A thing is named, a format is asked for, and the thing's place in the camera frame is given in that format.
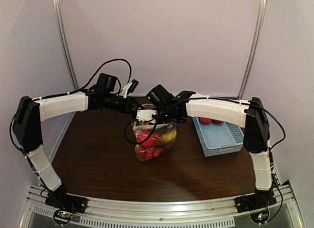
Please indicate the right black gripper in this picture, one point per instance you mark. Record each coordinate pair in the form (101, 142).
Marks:
(162, 117)

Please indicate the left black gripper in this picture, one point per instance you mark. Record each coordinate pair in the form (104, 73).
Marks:
(135, 106)

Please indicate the clear polka dot zip bag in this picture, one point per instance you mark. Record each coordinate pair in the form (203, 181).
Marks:
(160, 141)

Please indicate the red fake apple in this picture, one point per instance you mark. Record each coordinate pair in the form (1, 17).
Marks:
(149, 142)
(205, 121)

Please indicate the light blue plastic basket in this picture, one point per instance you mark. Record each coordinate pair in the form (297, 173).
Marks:
(215, 140)

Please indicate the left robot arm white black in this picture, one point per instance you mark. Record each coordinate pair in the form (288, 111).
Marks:
(32, 112)

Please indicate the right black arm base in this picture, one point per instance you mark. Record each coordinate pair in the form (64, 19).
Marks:
(257, 205)

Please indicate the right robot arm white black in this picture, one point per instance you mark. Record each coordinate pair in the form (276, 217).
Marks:
(244, 114)

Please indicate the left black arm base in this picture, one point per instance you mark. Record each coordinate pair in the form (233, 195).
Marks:
(67, 206)

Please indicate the yellow fake lemon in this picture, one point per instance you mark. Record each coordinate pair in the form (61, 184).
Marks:
(169, 136)

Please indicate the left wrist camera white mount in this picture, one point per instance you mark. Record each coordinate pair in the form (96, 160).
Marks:
(128, 88)

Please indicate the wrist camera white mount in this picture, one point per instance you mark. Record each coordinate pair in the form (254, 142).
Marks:
(128, 88)
(146, 115)

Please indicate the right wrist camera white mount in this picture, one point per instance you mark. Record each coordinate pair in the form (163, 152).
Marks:
(146, 115)

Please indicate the right aluminium frame post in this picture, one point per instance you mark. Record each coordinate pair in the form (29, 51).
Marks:
(262, 7)

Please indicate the aluminium frame post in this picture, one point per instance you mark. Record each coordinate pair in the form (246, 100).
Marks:
(262, 7)
(64, 43)

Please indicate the left aluminium frame post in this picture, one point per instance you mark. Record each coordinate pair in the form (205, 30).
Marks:
(64, 43)

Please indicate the front aluminium rail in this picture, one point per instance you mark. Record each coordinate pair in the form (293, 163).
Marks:
(216, 213)

